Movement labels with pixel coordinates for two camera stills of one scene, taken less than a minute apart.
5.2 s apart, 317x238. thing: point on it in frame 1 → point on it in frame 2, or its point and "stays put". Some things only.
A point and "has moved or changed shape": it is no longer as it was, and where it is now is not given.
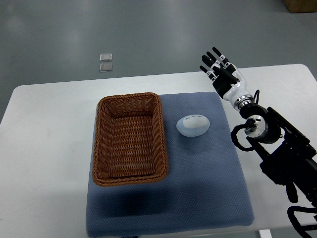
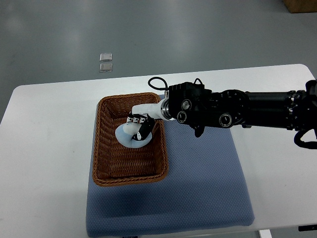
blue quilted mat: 206,189 stays put
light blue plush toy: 192,125 has moved or changed shape
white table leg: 265,233 stays put
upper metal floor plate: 106,57 stays put
